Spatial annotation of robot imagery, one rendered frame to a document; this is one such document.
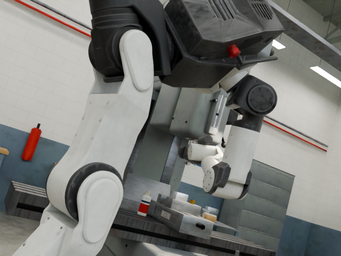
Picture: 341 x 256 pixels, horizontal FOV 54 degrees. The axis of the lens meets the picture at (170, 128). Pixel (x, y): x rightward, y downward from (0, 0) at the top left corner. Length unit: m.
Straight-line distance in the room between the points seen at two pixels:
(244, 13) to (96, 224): 0.65
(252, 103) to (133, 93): 0.36
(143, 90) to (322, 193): 8.45
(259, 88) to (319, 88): 8.20
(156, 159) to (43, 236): 1.14
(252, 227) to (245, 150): 5.82
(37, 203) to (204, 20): 0.80
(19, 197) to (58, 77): 4.53
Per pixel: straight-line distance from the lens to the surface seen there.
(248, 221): 6.70
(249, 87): 0.99
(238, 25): 0.92
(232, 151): 1.02
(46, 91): 5.59
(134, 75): 0.79
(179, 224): 1.34
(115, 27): 0.81
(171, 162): 1.91
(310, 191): 8.96
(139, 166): 1.83
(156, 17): 0.87
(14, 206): 1.22
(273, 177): 6.99
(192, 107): 1.46
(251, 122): 1.02
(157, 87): 1.86
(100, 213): 0.76
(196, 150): 1.27
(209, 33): 0.86
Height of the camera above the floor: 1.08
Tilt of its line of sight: 9 degrees up
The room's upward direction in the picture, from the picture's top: 17 degrees clockwise
